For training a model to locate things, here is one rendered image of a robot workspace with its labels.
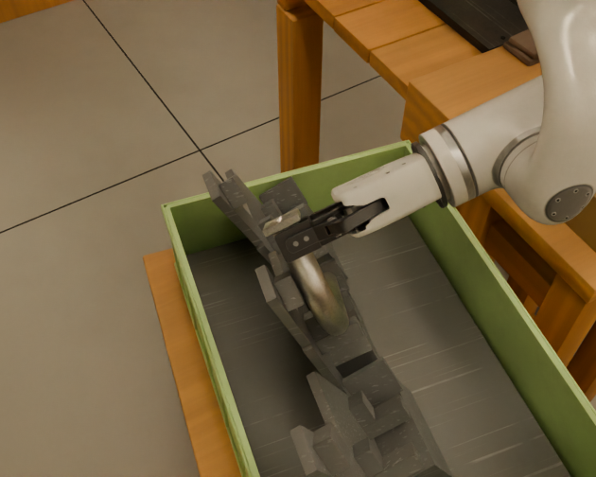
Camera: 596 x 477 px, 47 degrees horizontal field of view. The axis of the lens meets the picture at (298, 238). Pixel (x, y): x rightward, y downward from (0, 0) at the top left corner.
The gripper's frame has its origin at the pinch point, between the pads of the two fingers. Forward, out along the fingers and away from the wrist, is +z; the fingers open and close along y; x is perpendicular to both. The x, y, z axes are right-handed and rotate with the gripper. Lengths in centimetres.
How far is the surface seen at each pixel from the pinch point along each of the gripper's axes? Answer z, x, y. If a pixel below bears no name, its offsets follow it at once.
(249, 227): 5.9, -2.0, -13.6
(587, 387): -39, 72, -81
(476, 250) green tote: -20.3, 16.3, -25.1
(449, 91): -34, -4, -61
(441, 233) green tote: -18.0, 14.1, -35.0
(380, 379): -0.6, 22.3, -11.1
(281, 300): 4.3, 4.9, 1.8
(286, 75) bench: -8, -25, -118
